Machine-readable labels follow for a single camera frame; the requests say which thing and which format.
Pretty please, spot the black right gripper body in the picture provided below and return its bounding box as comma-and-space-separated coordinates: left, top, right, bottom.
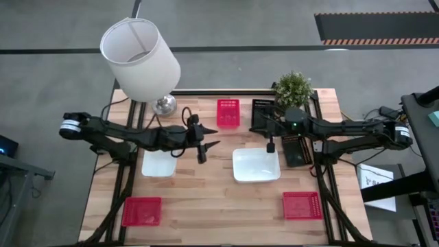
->
265, 102, 288, 154

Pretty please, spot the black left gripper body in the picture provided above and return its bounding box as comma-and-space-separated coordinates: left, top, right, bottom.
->
185, 115, 209, 165

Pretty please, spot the white plastic basket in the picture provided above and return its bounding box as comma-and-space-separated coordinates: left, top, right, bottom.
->
141, 150, 178, 178
232, 147, 281, 184

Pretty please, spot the red plastic mesh basket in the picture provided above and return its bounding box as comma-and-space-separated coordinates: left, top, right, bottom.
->
121, 196, 163, 228
216, 98, 241, 130
282, 191, 324, 221

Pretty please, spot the small green potted plant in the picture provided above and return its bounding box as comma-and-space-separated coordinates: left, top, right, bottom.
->
273, 70, 314, 110

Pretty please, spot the white shade table lamp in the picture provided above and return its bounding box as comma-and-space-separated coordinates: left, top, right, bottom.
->
99, 16, 182, 117

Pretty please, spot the black power adapter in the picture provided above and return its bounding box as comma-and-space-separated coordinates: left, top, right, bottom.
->
378, 106, 399, 120

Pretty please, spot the white paper sign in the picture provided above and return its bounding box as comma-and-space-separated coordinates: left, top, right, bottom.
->
356, 163, 398, 213

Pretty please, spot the black hazard striped floor mat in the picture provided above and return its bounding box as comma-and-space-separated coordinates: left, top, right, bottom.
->
314, 12, 439, 46

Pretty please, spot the black side desk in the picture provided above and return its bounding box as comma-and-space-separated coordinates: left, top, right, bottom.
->
359, 85, 439, 203

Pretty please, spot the grey metal stand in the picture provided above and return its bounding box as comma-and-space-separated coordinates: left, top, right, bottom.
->
0, 153, 56, 247

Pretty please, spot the black monitor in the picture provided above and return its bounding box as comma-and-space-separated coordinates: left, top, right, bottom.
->
0, 134, 20, 158

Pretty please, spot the black aluminium table frame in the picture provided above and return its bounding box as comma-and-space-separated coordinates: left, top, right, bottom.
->
80, 88, 375, 246

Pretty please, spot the black cable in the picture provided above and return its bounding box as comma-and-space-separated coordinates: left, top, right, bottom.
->
100, 97, 130, 121

